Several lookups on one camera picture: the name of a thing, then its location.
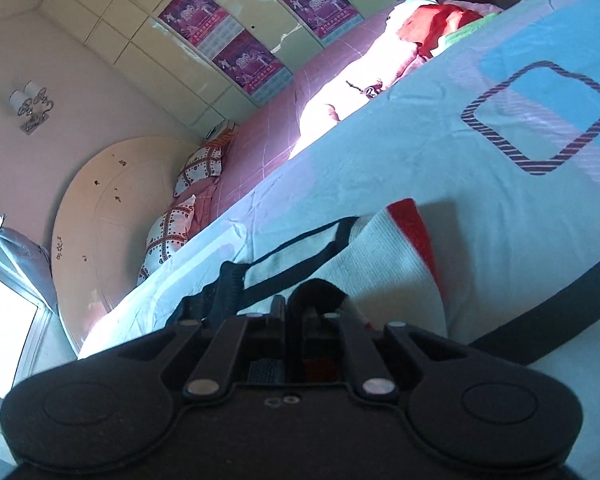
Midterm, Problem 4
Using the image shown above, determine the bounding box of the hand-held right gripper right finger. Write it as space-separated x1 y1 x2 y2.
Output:
287 304 467 404

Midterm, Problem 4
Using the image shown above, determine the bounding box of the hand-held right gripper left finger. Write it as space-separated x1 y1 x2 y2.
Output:
115 295 288 402

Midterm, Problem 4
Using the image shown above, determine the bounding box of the striped knit sweater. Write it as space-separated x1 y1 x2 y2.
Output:
170 199 449 356

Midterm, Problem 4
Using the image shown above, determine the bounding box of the heart print pillow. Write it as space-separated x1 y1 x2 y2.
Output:
172 132 231 198
137 195 198 286

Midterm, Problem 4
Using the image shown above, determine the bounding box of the cream rounded headboard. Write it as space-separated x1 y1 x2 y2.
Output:
50 135 206 356

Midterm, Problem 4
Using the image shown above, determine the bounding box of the blue patterned blanket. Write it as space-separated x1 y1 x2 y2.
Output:
77 0 600 480

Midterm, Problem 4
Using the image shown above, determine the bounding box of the window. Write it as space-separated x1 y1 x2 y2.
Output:
0 265 46 396

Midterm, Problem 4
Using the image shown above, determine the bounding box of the blue curtain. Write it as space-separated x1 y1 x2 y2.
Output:
0 200 58 311

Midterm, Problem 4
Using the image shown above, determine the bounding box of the cream glossy wardrobe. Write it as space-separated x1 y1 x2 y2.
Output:
37 0 396 133

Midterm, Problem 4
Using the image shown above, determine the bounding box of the red cloth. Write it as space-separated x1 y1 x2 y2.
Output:
397 4 483 58

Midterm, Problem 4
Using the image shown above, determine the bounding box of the small dark keychain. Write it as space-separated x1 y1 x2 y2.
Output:
345 79 385 99

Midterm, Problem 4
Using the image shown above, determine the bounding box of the purple wall poster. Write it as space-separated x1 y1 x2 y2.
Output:
280 0 366 43
157 0 231 58
211 29 295 97

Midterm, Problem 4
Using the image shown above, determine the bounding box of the twin shade wall lamp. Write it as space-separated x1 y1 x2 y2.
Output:
7 80 56 136

